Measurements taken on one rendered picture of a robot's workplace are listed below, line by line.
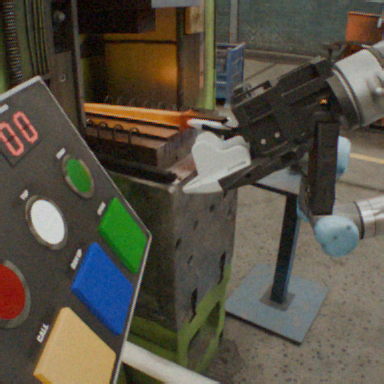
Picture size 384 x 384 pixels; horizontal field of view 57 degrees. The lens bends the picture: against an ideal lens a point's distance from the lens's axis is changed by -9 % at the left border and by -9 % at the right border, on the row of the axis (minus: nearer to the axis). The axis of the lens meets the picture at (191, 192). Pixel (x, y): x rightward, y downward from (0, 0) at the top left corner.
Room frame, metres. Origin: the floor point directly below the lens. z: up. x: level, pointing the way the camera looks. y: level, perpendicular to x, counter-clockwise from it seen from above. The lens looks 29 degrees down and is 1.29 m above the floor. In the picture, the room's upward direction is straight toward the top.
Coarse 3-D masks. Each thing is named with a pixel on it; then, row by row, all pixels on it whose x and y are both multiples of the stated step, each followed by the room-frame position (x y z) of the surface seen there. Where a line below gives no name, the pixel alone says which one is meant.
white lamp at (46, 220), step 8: (32, 208) 0.29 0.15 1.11; (40, 208) 0.30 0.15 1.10; (48, 208) 0.31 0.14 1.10; (32, 216) 0.28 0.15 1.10; (40, 216) 0.29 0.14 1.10; (48, 216) 0.30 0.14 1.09; (56, 216) 0.31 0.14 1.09; (40, 224) 0.28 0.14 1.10; (48, 224) 0.29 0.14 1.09; (56, 224) 0.30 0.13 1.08; (40, 232) 0.28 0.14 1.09; (48, 232) 0.28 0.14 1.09; (56, 232) 0.29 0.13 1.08; (48, 240) 0.28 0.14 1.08; (56, 240) 0.29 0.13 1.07
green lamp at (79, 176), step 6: (72, 162) 0.40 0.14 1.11; (78, 162) 0.41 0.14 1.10; (72, 168) 0.39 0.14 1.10; (78, 168) 0.40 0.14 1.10; (84, 168) 0.41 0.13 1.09; (72, 174) 0.38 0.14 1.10; (78, 174) 0.39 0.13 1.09; (84, 174) 0.40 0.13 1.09; (72, 180) 0.38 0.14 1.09; (78, 180) 0.38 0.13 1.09; (84, 180) 0.40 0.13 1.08; (90, 180) 0.41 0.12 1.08; (78, 186) 0.38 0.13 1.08; (84, 186) 0.39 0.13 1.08; (90, 186) 0.40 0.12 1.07; (84, 192) 0.38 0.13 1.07
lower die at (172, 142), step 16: (96, 112) 0.96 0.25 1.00; (96, 128) 0.88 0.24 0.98; (128, 128) 0.85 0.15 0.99; (144, 128) 0.85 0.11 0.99; (160, 128) 0.85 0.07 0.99; (176, 128) 0.83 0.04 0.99; (96, 144) 0.83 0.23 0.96; (112, 144) 0.80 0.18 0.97; (144, 144) 0.77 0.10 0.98; (160, 144) 0.77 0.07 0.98; (176, 144) 0.82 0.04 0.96; (192, 144) 0.89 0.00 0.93; (144, 160) 0.76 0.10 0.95; (160, 160) 0.76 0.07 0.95
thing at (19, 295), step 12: (0, 264) 0.21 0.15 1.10; (0, 276) 0.20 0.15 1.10; (12, 276) 0.21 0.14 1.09; (0, 288) 0.19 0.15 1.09; (12, 288) 0.20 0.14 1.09; (0, 300) 0.19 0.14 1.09; (12, 300) 0.19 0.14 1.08; (24, 300) 0.20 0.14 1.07; (0, 312) 0.18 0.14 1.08; (12, 312) 0.19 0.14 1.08
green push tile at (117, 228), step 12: (120, 204) 0.42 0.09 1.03; (108, 216) 0.38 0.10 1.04; (120, 216) 0.41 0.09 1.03; (108, 228) 0.37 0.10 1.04; (120, 228) 0.39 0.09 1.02; (132, 228) 0.41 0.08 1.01; (108, 240) 0.36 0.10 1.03; (120, 240) 0.37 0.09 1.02; (132, 240) 0.39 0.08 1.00; (144, 240) 0.42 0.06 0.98; (120, 252) 0.36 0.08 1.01; (132, 252) 0.37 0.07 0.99; (132, 264) 0.36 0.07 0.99
